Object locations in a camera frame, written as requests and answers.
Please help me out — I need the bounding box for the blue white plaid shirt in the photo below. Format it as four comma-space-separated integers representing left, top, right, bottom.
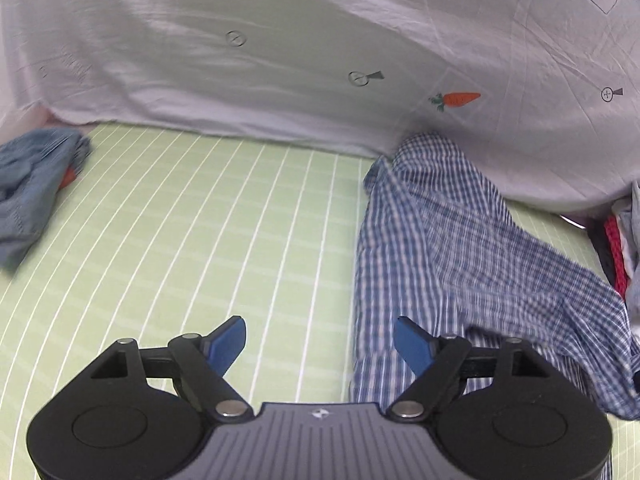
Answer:
350, 133, 639, 420

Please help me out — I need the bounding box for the green grid cutting mat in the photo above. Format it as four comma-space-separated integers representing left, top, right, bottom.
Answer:
0, 121, 640, 480

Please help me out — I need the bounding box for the red knitted garment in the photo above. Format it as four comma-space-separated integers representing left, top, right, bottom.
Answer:
604, 214, 628, 298

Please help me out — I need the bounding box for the orange item under denim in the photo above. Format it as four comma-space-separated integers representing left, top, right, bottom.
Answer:
58, 167, 76, 190

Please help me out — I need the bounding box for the grey folded garment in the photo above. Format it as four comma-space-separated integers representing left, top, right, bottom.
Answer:
613, 181, 640, 336

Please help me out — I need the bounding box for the blue denim garment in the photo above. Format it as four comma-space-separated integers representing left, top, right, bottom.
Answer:
1, 127, 91, 273

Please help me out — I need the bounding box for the white carrot print sheet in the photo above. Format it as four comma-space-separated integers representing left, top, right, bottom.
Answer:
1, 0, 639, 212

